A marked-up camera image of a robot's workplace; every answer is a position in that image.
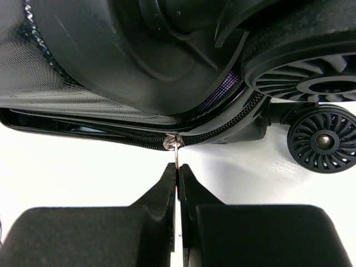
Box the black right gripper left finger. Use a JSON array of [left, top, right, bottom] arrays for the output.
[[1, 163, 176, 266]]

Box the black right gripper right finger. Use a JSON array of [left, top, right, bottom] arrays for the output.
[[179, 164, 352, 266]]

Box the black hard-shell suitcase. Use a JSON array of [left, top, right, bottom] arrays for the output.
[[1, 1, 355, 174]]

